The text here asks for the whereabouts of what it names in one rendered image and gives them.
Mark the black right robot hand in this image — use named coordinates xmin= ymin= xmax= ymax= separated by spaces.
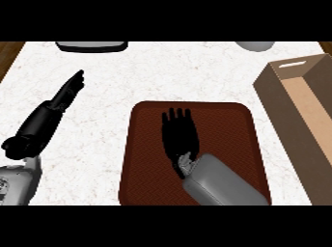
xmin=160 ymin=107 xmax=200 ymax=180

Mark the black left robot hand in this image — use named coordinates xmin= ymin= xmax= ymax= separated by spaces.
xmin=0 ymin=69 xmax=86 ymax=161

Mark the dark red serving tray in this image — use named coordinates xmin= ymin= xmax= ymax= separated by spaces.
xmin=117 ymin=100 xmax=272 ymax=206

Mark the brown cardboard box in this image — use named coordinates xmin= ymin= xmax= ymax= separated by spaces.
xmin=252 ymin=53 xmax=332 ymax=206

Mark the black and grey appliance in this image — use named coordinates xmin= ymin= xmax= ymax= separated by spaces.
xmin=54 ymin=41 xmax=129 ymax=54

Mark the pale grey round object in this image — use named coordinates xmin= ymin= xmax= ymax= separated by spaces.
xmin=232 ymin=41 xmax=275 ymax=53

